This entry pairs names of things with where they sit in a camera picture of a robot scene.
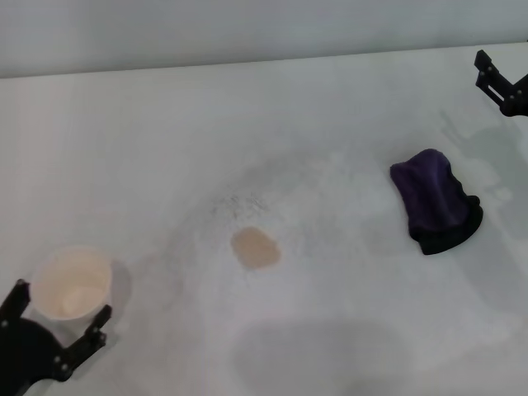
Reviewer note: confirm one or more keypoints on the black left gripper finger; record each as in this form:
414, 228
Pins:
88, 340
16, 303

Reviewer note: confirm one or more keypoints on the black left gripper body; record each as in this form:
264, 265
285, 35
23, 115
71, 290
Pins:
24, 354

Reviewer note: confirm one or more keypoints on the brown water stain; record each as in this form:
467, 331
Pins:
255, 248

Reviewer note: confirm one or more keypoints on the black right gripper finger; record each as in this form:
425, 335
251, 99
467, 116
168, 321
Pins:
501, 86

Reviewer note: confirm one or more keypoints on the white paper cup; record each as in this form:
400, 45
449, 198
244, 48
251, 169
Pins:
70, 284

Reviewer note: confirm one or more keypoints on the purple rag with black edge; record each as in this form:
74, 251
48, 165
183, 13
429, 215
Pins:
433, 194

